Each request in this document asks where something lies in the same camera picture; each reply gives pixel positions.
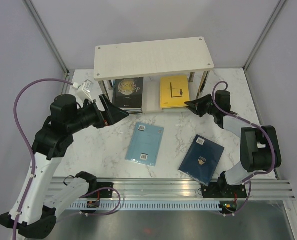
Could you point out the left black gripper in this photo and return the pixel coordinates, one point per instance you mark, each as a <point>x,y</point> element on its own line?
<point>113,113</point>

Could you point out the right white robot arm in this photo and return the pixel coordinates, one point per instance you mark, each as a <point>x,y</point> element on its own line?
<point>259,146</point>

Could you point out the light blue barcode book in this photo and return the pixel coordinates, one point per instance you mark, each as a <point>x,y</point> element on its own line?
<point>145,144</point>

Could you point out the white two-tier wooden shelf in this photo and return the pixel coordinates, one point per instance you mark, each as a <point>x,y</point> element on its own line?
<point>153,60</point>

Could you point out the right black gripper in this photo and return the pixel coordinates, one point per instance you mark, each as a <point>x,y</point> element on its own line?
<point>197,105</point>

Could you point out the white slotted cable duct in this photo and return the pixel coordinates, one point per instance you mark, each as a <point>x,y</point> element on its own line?
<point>158,205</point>

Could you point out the green fantasy cover book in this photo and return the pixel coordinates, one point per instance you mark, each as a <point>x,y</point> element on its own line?
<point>135,113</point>

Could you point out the purple Robinson Crusoe book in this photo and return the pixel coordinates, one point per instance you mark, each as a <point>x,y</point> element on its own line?
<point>135,111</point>

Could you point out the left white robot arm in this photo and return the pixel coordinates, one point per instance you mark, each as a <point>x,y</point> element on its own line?
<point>33,216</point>

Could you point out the navy blue crest book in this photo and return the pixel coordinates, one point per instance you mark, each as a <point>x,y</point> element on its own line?
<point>201,160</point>

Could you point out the grey Great Gatsby book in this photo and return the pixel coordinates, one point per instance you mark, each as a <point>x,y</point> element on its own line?
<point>176,110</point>

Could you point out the yellow file folder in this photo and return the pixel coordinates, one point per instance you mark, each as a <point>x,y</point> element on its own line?
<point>174,91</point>

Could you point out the black Moon and Sixpence book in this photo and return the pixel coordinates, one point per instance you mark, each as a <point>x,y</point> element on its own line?
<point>128,93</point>

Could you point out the teal sea cover book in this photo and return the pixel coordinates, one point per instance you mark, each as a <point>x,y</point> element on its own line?
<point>133,109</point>

